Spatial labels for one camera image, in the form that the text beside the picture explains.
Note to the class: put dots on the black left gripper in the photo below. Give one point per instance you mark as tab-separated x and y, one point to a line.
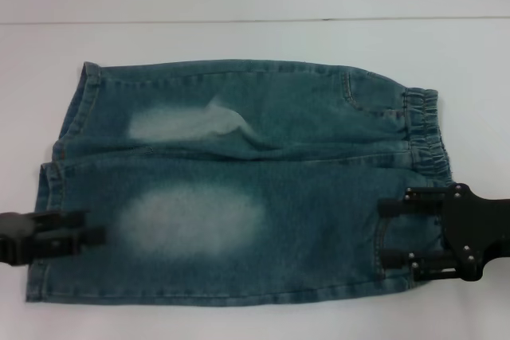
18	238

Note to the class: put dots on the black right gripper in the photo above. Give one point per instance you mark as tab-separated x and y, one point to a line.
478	232

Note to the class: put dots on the blue denim shorts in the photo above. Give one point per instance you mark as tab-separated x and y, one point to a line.
279	196

